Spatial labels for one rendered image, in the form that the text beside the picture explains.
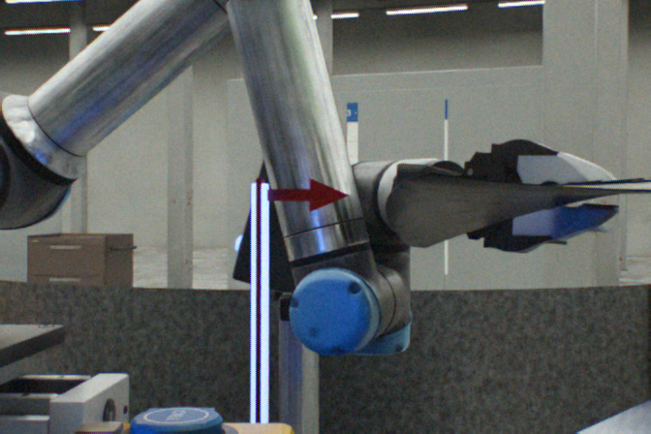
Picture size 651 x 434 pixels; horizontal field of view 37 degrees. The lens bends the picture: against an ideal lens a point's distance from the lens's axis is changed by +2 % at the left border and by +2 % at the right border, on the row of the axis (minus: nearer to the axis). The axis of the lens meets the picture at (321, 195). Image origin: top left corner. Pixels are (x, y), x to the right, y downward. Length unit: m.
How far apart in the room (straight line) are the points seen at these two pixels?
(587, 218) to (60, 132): 0.58
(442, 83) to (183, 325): 4.54
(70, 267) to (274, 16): 6.59
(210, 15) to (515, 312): 1.62
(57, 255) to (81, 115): 6.38
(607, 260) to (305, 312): 9.93
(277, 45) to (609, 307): 1.91
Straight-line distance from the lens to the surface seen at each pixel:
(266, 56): 0.86
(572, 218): 0.77
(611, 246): 10.71
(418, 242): 0.79
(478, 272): 6.70
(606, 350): 2.67
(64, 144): 1.10
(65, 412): 0.95
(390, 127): 6.82
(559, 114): 4.92
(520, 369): 2.53
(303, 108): 0.85
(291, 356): 1.22
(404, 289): 0.97
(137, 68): 1.06
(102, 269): 7.29
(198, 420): 0.44
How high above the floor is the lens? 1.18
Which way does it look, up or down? level
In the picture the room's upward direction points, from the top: straight up
